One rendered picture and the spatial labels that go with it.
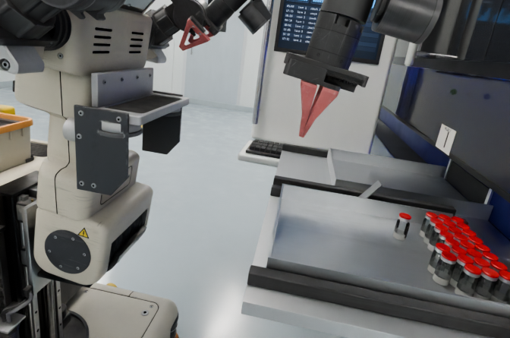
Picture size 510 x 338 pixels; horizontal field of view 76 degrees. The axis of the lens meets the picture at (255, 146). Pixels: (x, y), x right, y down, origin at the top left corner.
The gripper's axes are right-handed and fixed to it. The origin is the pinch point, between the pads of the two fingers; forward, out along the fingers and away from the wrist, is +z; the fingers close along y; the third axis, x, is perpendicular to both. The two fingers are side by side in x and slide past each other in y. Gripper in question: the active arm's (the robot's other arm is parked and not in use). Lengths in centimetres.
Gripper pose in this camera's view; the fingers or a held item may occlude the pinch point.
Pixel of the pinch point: (303, 130)
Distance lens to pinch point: 44.8
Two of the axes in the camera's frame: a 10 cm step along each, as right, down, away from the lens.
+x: 1.5, -2.7, 9.5
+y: 9.5, 3.1, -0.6
